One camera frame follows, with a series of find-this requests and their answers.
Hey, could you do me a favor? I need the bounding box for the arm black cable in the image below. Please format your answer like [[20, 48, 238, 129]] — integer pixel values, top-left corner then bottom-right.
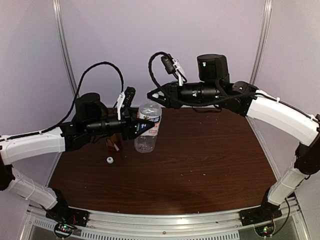
[[0, 61, 126, 140], [148, 51, 256, 103]]

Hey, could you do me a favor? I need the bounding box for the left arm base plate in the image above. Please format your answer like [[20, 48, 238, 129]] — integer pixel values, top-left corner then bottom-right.
[[43, 207, 89, 239]]

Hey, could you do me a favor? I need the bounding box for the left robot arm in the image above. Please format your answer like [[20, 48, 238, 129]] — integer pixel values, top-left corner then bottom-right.
[[0, 88, 155, 222]]

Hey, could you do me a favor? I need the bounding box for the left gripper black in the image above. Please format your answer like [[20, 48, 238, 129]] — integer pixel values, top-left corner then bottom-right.
[[85, 106, 155, 141]]

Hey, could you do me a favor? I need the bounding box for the clear water bottle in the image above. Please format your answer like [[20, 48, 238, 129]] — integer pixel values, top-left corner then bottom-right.
[[134, 100, 162, 153]]

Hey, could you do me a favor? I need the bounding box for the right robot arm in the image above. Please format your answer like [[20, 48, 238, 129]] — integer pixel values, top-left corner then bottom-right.
[[147, 51, 320, 221]]

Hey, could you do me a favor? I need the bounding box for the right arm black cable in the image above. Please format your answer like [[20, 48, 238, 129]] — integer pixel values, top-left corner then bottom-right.
[[148, 51, 256, 103]]

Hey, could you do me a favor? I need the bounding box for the aluminium corner post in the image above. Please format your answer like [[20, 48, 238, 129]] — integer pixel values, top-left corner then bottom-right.
[[249, 0, 273, 85], [52, 0, 79, 97]]

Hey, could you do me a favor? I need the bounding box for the right aluminium corner post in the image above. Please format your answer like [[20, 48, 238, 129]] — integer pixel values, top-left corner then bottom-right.
[[249, 0, 273, 85]]

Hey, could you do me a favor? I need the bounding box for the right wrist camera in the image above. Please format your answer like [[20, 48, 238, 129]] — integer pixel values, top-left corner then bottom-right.
[[160, 54, 188, 87]]

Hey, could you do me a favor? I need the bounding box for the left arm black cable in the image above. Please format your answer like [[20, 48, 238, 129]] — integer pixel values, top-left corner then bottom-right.
[[0, 61, 126, 140]]

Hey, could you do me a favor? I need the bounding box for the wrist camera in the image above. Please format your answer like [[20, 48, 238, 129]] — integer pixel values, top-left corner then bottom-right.
[[160, 54, 188, 87], [116, 86, 136, 121]]

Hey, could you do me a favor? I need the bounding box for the left aluminium corner post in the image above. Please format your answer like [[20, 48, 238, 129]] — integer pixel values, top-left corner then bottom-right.
[[52, 0, 79, 97]]

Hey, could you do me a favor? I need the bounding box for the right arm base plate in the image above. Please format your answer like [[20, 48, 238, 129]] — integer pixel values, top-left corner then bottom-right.
[[239, 206, 282, 238]]

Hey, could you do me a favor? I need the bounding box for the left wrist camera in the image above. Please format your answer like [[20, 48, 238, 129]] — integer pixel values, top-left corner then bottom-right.
[[116, 86, 136, 121]]

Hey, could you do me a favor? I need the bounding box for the front aluminium rail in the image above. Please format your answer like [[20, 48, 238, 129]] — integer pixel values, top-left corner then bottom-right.
[[18, 197, 311, 240]]

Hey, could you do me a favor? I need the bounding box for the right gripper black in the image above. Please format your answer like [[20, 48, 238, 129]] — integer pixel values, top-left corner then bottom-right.
[[147, 79, 221, 109]]

